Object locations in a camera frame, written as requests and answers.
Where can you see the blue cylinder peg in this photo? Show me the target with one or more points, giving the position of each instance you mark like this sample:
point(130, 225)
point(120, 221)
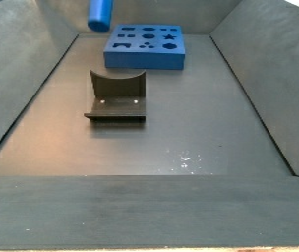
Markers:
point(100, 15)

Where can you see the dark curved cradle stand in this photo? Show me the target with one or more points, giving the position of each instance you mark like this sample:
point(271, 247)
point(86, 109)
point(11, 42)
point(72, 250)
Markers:
point(119, 97)

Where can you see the blue shape sorter block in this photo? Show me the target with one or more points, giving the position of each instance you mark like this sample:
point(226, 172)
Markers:
point(146, 47)

